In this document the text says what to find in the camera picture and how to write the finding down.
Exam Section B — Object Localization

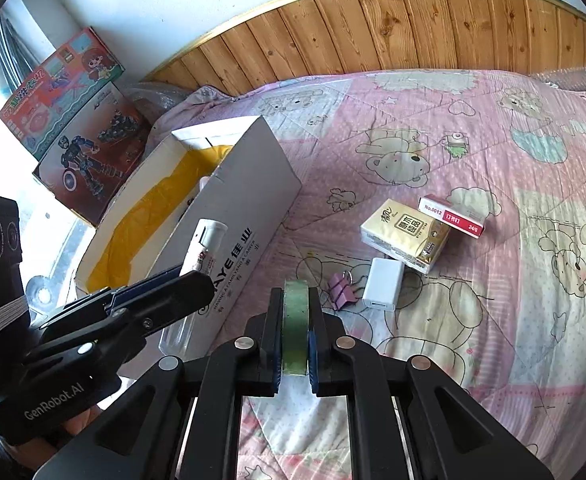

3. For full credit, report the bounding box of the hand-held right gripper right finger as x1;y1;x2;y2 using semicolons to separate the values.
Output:
305;290;556;480

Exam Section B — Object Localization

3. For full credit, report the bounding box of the washing machine toy box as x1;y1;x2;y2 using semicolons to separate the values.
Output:
0;26;125;161

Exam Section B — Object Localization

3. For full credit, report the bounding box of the person's left hand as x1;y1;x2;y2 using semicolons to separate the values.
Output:
60;402;105;441

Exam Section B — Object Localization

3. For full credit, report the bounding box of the white charger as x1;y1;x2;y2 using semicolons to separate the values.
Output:
362;258;405;313

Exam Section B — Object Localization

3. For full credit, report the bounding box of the robot toy box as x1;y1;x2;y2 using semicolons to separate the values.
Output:
32;82;153;228

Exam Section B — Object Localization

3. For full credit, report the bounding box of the white glue stick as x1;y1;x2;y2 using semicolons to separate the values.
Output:
159;218;230;358

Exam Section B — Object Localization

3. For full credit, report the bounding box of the clear bubble wrap sheet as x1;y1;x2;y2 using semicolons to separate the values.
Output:
530;64;586;98

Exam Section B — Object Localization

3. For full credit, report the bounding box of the beige tissue pack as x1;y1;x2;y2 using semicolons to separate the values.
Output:
359;198;451;276

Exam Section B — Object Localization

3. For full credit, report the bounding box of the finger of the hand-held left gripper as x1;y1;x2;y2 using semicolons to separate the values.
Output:
120;270;217;343
106;266;181;311

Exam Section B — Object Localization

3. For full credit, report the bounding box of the green tape roll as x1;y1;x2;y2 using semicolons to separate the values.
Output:
280;280;310;377

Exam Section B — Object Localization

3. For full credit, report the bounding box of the white cardboard box yellow tape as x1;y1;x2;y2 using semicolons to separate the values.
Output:
74;115;303;361

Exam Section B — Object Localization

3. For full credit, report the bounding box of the crumpled bubble wrap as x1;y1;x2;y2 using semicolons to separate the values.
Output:
123;84;196;131

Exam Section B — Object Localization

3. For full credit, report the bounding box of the pink binder clip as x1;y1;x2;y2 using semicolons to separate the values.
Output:
328;270;359;310

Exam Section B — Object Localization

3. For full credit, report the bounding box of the red and white staples box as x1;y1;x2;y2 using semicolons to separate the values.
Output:
418;195;486;237

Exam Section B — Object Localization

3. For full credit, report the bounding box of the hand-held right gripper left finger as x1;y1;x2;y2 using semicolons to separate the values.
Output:
33;287;285;480

